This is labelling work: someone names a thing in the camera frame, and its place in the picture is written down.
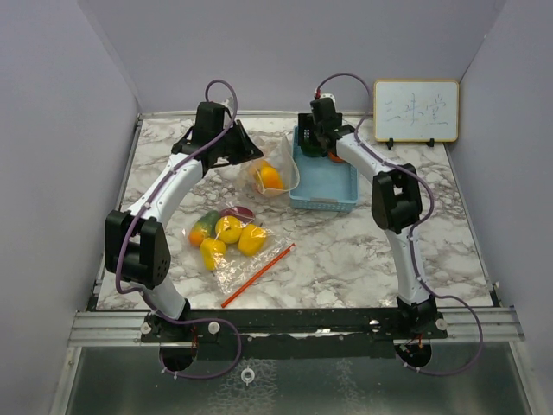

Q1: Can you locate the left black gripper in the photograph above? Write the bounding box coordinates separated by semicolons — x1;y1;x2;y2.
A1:
213;119;263;165

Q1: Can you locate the green avocado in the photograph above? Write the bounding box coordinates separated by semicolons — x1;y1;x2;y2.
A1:
301;145;327;157

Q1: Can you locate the yellow orange fruit front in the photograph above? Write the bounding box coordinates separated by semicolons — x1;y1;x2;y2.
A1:
248;159;271;182

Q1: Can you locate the clear bag white zipper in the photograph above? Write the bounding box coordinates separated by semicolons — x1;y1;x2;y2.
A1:
234;133;300;198

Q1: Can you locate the blue perforated plastic basket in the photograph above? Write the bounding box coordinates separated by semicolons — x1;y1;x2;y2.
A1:
289;126;359;213

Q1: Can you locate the yellow pear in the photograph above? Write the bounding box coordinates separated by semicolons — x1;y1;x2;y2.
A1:
200;238;226;271
215;215;243;245

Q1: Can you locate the red zipper clear bag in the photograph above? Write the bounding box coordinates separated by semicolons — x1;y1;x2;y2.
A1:
188;205;297;309

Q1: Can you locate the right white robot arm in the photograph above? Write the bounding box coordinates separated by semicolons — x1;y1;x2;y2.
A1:
298;98;437;338

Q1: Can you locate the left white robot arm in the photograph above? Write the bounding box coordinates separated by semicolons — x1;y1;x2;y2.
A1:
105;101;263;342

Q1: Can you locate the orange persimmon with leaves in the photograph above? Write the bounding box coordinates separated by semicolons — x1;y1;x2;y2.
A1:
327;152;344;163

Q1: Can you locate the green orange mango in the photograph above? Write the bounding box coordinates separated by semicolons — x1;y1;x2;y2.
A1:
188;210;220;246

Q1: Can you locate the yellow bell pepper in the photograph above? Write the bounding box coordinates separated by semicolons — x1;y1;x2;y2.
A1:
238;224;268;256

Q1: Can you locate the small whiteboard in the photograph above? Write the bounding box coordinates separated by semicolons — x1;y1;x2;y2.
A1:
373;79;460;143

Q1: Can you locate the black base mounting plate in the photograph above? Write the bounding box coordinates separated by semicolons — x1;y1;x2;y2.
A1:
141;308;447;361

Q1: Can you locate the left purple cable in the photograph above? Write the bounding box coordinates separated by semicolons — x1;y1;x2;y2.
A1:
116;80;244;380

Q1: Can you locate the purple cable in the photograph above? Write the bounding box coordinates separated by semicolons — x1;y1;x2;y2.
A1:
116;80;244;380
314;72;485;376

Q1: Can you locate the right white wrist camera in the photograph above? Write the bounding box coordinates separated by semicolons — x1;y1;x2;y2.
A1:
315;91;336;102

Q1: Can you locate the aluminium rail frame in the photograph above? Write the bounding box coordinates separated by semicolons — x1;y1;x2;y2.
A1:
68;308;525;347

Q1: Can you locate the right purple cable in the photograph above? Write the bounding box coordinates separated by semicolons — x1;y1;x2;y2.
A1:
314;72;485;376

